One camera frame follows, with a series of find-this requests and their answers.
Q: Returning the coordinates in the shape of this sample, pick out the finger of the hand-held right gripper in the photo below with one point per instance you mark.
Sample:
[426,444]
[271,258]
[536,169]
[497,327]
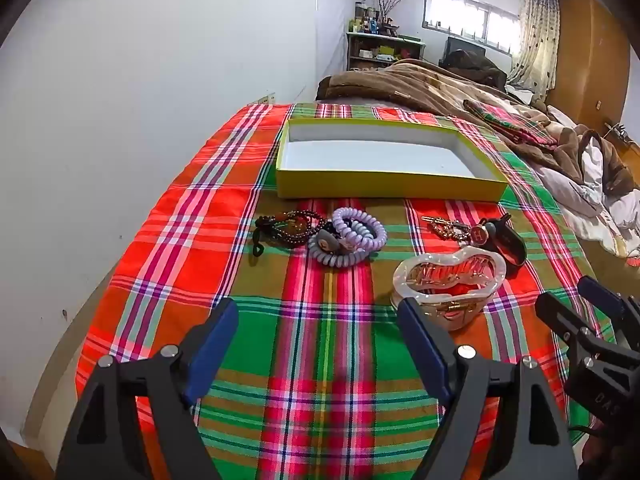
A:
[557,312]
[600,295]

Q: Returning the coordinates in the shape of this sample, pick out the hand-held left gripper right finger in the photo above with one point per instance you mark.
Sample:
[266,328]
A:
[425,345]

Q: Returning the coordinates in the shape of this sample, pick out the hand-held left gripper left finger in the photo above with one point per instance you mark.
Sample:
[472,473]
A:
[212,355]

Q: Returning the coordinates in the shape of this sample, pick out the translucent hair claw clip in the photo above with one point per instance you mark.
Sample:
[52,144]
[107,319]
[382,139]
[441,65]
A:
[405,280]

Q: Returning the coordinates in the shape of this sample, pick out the black smart band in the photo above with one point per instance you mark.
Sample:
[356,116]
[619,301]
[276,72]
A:
[512,250]

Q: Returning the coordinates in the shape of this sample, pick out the round grey pendant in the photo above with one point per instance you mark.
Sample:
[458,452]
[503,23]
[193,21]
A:
[327,243]

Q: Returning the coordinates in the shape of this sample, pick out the yellow cardboard box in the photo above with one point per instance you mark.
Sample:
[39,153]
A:
[380,160]

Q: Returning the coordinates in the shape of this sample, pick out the red green plaid cloth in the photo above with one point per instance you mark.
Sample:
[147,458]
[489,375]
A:
[325,320]

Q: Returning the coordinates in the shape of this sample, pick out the white quilt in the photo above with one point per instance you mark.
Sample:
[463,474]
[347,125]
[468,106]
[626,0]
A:
[575,190]

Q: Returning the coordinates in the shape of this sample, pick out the folded plaid cloth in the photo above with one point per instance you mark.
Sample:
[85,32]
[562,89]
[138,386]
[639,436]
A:
[510,120]

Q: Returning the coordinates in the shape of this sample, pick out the wooden wardrobe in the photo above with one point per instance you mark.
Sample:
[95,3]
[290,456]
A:
[590,55]

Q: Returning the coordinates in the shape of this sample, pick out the dark jacket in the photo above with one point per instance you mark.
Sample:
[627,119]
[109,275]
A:
[475,67]

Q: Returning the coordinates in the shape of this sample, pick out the brown blanket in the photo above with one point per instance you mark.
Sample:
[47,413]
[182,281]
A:
[410,85]

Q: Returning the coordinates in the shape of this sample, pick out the patterned curtain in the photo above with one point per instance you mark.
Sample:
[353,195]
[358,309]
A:
[537,35]

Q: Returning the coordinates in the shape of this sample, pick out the black monitor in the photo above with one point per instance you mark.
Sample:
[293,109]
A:
[462,45]

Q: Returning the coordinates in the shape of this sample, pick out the window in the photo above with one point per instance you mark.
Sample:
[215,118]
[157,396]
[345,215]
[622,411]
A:
[465,17]

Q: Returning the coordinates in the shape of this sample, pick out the wooden shelf unit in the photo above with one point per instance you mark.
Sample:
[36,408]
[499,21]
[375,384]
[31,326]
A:
[360,42]

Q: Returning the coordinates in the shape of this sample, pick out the row of jars and bottles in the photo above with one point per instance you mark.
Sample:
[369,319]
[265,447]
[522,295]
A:
[370,22]

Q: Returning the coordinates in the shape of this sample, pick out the wall socket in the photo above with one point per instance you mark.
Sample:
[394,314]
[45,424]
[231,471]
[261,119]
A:
[266,98]

